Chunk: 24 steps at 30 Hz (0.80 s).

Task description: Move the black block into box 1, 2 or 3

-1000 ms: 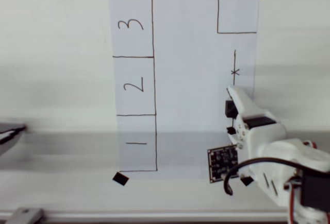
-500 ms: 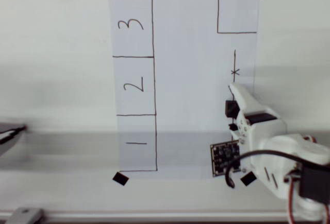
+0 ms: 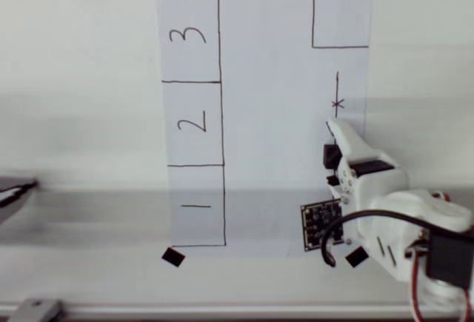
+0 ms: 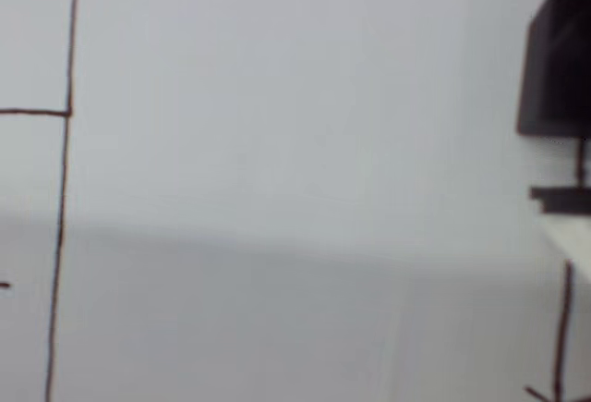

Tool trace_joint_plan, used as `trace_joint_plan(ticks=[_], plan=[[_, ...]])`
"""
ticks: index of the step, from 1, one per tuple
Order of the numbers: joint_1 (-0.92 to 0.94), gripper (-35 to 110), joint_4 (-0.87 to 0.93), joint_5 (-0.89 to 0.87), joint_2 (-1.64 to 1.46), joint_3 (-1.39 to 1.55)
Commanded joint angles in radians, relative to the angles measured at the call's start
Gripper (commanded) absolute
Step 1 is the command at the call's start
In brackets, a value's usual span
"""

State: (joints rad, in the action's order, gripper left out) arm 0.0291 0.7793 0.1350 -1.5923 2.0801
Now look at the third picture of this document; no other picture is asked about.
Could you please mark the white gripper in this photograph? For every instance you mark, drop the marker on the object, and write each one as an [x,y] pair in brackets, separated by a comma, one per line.
[378,183]

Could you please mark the black cube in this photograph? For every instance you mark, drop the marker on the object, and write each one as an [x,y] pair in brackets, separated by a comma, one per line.
[331,155]

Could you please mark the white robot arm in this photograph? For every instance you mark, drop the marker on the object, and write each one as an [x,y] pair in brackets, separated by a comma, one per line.
[407,207]

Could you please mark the white paper sheet with markings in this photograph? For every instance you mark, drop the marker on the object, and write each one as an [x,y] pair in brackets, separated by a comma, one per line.
[266,114]

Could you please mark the black tape piece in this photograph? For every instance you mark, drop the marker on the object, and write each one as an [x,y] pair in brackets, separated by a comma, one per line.
[355,257]
[173,257]

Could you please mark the black camera circuit board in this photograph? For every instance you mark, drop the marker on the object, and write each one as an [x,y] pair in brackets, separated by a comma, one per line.
[314,225]

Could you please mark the grey metal edge rail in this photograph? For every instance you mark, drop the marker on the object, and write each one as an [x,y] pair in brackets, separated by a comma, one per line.
[259,312]

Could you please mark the grey metal bracket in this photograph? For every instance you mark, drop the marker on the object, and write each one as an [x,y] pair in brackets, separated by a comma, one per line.
[35,311]

